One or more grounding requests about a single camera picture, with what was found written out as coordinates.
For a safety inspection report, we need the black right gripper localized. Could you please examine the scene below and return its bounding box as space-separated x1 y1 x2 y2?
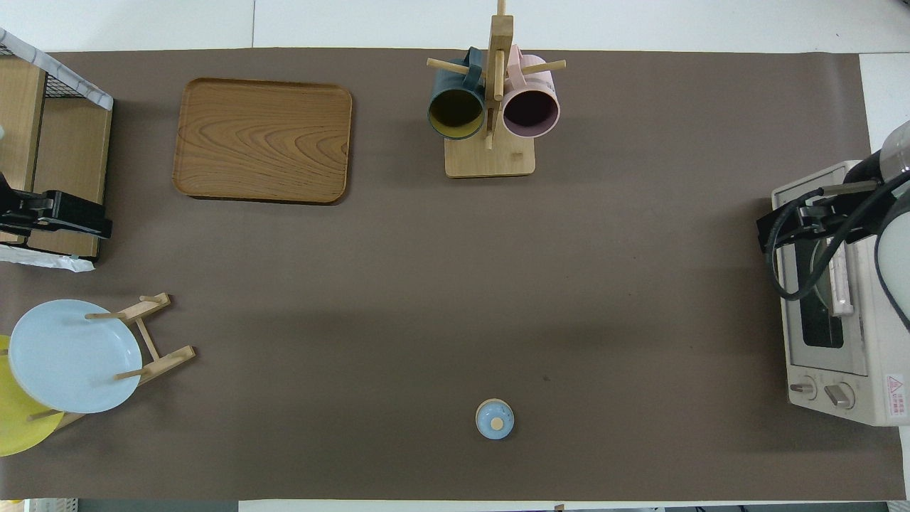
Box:
755 185 865 252

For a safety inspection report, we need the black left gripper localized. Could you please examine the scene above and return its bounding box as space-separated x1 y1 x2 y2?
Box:
6 189 114 240

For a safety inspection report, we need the pale green plate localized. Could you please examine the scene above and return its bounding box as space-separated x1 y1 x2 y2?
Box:
809 238 834 317

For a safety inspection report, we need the cream toaster oven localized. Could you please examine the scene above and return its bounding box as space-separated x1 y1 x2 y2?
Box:
771 160 910 427

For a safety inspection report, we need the light blue plate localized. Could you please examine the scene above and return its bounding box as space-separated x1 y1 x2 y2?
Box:
9 299 143 415

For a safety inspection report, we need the wooden plate rack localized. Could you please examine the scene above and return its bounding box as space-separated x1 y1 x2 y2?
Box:
28 292 196 431

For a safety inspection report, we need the brown wooden tray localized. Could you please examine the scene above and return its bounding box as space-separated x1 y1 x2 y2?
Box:
173 77 353 206

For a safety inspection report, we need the yellow plate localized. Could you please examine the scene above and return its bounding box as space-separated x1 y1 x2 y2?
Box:
0 334 65 457

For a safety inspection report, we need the pink mug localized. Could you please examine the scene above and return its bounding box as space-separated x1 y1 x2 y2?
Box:
501 45 562 139

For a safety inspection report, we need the brown table mat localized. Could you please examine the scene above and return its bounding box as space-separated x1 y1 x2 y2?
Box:
0 48 908 501

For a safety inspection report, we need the wooden mug tree stand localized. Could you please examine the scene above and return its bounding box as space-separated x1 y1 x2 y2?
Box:
427 0 567 178

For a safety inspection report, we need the dark teal mug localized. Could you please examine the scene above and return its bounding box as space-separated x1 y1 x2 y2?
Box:
427 48 487 141

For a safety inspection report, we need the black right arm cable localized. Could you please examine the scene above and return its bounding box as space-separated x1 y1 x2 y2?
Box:
764 174 910 301

